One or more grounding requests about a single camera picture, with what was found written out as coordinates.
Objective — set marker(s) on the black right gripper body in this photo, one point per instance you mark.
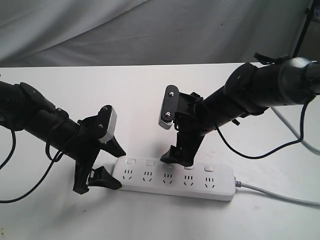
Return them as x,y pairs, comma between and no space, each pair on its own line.
186,122

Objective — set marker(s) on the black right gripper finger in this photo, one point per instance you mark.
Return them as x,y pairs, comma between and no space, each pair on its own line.
170,156
185,156

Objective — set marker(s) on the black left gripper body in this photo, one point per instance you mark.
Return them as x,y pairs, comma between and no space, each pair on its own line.
87,148

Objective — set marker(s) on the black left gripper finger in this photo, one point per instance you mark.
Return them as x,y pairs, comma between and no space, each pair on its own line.
114,148
100,177

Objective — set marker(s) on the white five-outlet power strip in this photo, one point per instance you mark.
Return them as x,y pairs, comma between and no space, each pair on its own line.
150,175

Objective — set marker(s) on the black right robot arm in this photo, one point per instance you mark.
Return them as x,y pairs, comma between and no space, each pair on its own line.
248,91

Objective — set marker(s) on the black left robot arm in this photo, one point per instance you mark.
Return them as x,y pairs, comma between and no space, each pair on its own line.
22,107

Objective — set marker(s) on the grey backdrop cloth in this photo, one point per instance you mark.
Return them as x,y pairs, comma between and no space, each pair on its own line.
75,33

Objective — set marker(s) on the black tripod stand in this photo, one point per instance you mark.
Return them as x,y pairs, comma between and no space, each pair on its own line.
309,12

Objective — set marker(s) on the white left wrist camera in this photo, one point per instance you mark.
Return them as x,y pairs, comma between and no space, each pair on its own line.
107,119

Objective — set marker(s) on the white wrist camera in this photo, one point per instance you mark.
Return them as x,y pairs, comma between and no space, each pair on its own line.
168,107
107,119

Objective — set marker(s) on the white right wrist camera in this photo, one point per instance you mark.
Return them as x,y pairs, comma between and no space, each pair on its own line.
168,107

